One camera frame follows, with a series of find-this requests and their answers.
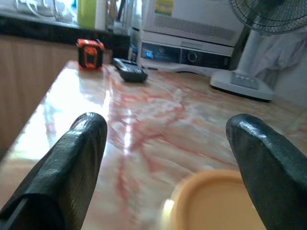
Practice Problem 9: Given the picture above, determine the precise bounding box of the black remote handset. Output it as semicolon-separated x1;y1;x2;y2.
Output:
112;57;148;83

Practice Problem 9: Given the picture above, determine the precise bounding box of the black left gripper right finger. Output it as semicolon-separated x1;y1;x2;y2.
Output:
225;113;307;230

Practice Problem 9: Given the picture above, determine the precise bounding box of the clear utensil holder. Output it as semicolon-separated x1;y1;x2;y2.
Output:
106;0;135;32

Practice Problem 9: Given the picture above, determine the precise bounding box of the green bottle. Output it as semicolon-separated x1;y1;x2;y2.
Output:
77;0;97;29

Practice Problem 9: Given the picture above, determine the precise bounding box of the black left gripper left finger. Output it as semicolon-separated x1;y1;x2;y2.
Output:
0;112;108;230

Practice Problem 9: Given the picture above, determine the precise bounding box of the orange lidded round container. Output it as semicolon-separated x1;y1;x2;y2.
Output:
163;169;267;230

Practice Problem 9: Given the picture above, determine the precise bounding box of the white cloth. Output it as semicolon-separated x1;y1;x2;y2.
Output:
249;30;307;82

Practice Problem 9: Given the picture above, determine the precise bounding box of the black stone counter ledge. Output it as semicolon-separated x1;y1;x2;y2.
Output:
0;13;131;52

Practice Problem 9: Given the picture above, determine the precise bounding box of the clear bottle blue label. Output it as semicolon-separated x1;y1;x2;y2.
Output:
129;26;142;66

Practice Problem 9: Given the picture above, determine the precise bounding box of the white appliance black panel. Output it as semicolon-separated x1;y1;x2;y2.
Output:
141;31;235;74

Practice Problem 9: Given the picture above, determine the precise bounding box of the white bottle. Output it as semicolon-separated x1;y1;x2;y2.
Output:
95;0;109;31

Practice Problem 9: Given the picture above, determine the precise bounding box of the white vented appliance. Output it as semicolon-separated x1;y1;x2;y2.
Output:
141;0;244;46

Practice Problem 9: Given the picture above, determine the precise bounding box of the white desk fan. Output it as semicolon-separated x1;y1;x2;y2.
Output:
210;0;307;102

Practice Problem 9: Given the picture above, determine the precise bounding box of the orange black tape measure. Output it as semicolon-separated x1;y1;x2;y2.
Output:
76;38;106;70

